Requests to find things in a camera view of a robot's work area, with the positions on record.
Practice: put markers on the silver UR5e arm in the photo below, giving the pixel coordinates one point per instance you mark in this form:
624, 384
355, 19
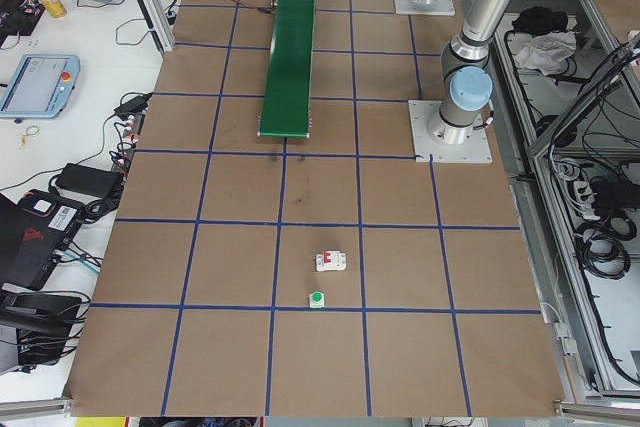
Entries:
477, 22

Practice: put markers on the green conveyor belt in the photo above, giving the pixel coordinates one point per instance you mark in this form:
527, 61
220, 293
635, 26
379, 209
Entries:
290, 62

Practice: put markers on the black power adapter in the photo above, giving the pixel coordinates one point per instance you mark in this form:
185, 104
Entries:
607, 192
132, 104

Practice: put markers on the black cloth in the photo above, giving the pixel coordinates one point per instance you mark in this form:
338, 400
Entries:
540, 19

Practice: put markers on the power strip with red switches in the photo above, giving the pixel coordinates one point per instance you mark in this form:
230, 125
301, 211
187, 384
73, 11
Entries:
127, 139

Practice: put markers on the white cloth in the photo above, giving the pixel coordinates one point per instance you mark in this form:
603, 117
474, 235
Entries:
545, 49

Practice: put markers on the yellow drink can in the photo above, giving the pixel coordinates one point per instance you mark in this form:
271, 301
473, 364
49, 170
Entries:
54, 6

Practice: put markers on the black laptop with stickers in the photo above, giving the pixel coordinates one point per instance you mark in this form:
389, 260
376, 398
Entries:
15, 17

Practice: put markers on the large black power brick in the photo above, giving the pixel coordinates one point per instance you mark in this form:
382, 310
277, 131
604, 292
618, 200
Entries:
87, 179

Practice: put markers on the white power strip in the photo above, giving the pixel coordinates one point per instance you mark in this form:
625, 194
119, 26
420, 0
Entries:
582, 194

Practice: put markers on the black computer with red logo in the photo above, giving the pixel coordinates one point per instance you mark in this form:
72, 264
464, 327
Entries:
30, 242

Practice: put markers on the black electronic box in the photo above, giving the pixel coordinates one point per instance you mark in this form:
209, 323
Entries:
35, 317

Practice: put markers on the aluminium rig bar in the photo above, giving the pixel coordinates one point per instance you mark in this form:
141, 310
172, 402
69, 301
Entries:
35, 407
600, 408

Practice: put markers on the aluminium profile post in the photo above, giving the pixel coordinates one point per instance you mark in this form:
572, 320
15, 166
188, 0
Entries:
150, 7

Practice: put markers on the white circuit breaker red switch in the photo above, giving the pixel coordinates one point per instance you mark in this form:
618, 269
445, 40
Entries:
330, 262

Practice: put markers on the V-shaped metal bar frame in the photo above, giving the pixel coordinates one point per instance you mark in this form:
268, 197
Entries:
550, 197

